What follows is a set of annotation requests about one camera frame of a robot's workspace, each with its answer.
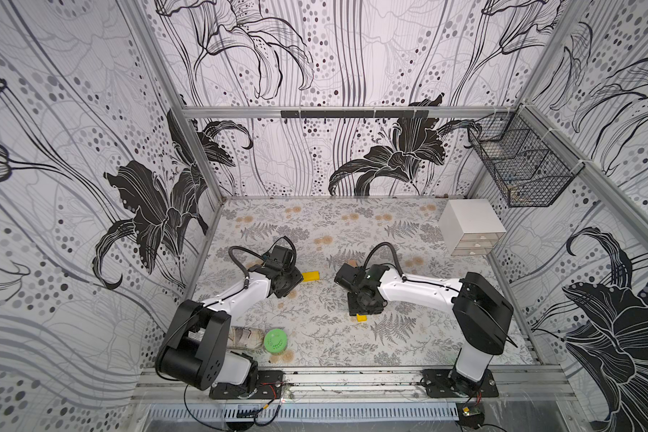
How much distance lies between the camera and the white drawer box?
3.03 feet

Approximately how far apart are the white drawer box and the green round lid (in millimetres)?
674

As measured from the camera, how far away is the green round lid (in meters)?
0.78

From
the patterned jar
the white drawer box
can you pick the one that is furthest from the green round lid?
the white drawer box

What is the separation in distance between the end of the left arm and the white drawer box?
0.58m

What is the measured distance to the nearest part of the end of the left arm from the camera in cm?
66

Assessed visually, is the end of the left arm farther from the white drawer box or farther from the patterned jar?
the white drawer box

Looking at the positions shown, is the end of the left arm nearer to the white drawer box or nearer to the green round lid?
the green round lid

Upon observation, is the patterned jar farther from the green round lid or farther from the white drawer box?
the white drawer box

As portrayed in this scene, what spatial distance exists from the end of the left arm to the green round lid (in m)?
0.11

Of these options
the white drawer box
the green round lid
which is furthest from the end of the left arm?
the white drawer box
